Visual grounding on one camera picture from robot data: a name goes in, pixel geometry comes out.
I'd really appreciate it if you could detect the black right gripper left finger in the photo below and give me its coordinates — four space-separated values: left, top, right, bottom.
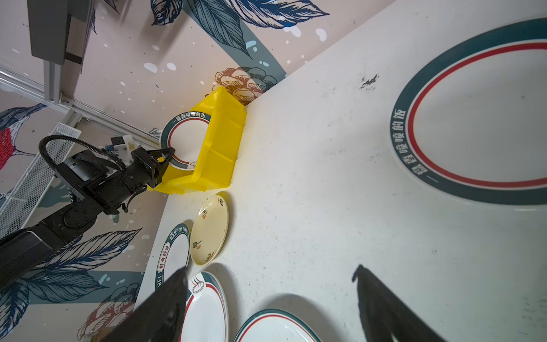
103 266 188 341

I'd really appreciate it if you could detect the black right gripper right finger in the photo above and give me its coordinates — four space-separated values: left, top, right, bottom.
352 265 444 341

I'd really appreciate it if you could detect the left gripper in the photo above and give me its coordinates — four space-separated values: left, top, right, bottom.
55 147 175 215

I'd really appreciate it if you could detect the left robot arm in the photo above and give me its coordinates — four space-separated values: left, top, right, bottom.
1 148 175 289

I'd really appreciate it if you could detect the yellow plastic bin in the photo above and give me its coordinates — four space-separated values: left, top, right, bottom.
154 86 246 195

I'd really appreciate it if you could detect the large green red rimmed plate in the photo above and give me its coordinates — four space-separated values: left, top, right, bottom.
179 272 229 342

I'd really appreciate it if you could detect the dark green lettered rim plate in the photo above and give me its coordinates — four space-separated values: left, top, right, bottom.
155 223 190 289

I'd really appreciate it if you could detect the small cream patterned plate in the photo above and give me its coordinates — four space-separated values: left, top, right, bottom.
189 195 229 266

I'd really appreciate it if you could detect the red characters white plate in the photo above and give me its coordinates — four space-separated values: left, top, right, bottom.
234 309 321 342

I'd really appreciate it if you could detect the black corrugated cable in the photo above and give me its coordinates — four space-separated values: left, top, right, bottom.
38 134 125 172

